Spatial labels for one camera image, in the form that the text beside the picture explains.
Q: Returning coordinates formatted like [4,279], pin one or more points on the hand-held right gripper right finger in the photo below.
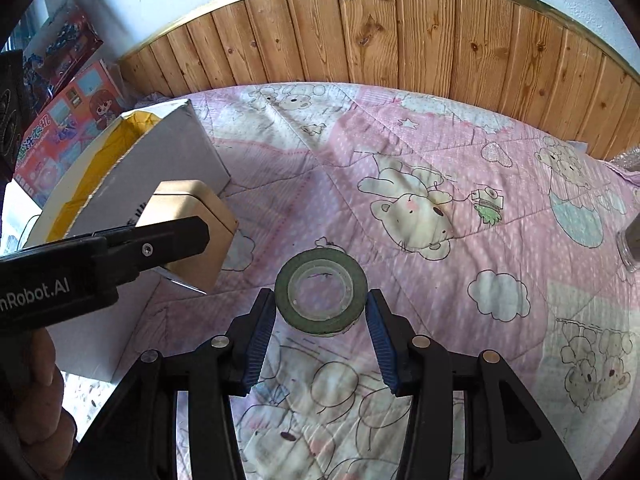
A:
[382,345]

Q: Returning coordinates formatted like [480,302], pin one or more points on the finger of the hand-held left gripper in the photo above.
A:
[170,242]
[117,231]

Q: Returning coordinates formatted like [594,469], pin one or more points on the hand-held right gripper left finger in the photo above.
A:
[260,340]

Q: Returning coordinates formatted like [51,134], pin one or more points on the small tan cardboard box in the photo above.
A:
[210,240]

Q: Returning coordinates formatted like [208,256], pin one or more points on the white cardboard box yellow inside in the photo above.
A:
[165,150]

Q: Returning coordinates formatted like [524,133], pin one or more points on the green tape roll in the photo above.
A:
[320,259]

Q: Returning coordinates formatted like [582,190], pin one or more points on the person's left hand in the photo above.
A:
[45,410]

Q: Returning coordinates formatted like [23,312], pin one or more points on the pink toy box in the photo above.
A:
[65,120]

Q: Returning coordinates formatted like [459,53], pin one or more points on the pink bear printed blanket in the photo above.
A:
[500,210]

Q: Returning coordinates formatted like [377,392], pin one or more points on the dark robot toy box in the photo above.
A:
[60,45]

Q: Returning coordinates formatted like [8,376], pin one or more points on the clear glass jar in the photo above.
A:
[631,245]

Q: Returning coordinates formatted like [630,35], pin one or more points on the crumpled plastic wrap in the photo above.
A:
[627,162]

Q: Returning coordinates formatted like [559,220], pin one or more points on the wooden wall panelling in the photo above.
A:
[400,30]

